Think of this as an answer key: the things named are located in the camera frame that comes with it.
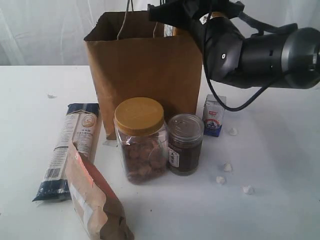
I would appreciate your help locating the clear jar yellow lid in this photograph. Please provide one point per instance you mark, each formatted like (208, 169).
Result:
(141, 134)

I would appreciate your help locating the small white blue milk carton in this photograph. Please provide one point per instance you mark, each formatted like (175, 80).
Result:
(213, 114)

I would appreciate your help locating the brown kraft paper pouch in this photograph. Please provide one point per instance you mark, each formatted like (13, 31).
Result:
(97, 206)

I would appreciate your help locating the yellow millet bottle white cap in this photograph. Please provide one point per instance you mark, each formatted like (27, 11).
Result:
(169, 31)

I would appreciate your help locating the clear tape scrap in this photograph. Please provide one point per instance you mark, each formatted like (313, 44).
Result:
(110, 143)

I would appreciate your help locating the dark blue noodle packet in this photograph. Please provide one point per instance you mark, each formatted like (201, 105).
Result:
(81, 126)

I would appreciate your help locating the glass jar silver lid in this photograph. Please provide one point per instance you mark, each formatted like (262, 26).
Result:
(185, 136)

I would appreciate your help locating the white crumb near carton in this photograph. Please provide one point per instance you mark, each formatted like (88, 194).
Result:
(233, 131)

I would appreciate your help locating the white crumb upper middle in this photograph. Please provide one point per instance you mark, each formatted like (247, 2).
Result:
(227, 167)

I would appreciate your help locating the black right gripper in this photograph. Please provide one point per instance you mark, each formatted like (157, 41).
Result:
(183, 13)

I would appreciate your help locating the white crumb lower middle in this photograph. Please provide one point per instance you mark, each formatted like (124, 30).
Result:
(220, 180)

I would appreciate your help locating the brown paper shopping bag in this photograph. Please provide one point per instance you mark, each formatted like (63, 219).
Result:
(129, 57)

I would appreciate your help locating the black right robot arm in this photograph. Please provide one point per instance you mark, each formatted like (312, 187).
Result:
(241, 51)

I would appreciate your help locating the white crumb right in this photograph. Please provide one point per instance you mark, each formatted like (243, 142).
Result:
(248, 190)

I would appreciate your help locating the white backdrop curtain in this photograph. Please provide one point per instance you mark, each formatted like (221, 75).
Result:
(51, 32)

